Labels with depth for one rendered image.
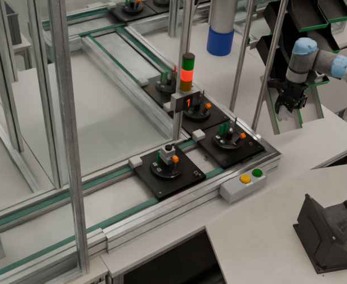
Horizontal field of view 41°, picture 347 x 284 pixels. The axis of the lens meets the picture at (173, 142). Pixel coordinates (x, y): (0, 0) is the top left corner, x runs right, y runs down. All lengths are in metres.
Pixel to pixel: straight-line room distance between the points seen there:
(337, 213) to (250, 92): 1.05
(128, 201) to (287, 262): 0.67
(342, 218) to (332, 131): 0.79
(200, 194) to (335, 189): 0.66
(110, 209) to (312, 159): 1.02
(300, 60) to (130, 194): 0.85
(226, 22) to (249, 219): 1.31
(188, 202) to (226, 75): 1.09
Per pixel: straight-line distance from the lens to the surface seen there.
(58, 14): 1.07
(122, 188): 1.96
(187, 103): 1.94
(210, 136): 2.15
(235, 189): 1.94
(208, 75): 2.75
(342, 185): 2.26
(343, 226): 1.86
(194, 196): 1.88
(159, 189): 1.88
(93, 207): 1.89
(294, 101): 1.77
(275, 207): 2.06
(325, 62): 1.69
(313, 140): 2.44
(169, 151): 1.87
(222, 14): 2.82
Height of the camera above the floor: 2.36
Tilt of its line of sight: 42 degrees down
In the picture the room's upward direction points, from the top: 5 degrees clockwise
